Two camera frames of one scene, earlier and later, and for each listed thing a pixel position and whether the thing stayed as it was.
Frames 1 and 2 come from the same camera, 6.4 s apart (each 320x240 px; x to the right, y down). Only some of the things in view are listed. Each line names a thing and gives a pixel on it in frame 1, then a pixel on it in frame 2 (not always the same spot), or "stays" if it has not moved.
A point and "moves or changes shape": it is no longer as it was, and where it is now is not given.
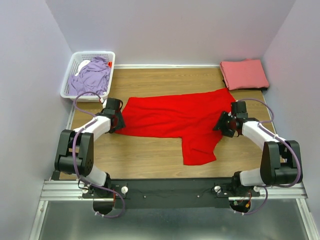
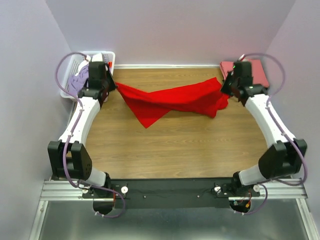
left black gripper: (121, 123) -> (112, 86)
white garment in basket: (84, 63) stays
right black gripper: (220, 123) -> (224, 88)
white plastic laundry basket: (76, 59) stays
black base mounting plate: (146, 193) stays
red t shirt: (193, 116) moves or changes shape
